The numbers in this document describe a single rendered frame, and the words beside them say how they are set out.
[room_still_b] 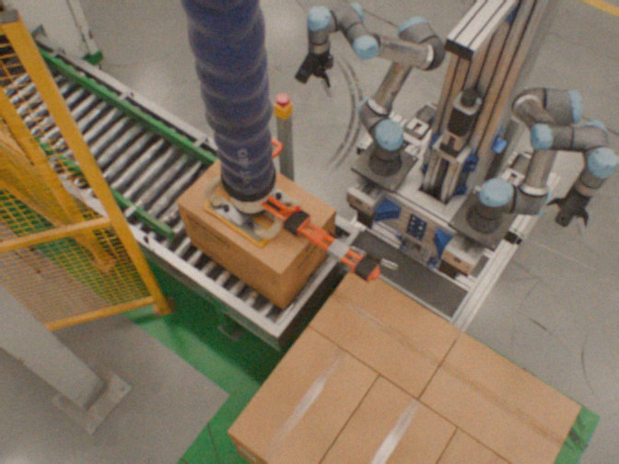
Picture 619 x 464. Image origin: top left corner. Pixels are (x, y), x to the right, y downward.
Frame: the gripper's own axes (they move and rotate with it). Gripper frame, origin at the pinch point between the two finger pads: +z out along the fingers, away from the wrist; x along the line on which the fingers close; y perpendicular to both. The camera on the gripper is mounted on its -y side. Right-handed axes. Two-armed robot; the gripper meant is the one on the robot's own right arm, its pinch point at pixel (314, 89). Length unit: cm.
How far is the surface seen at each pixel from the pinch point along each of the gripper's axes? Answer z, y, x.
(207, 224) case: 58, -48, 23
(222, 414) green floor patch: 152, -98, -12
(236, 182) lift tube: 23.3, -39.1, 9.2
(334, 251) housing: 42, -33, -34
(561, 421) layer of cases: 98, -19, -146
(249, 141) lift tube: -2.7, -34.7, 3.5
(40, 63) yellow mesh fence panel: -42, -70, 51
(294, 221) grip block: 42, -31, -13
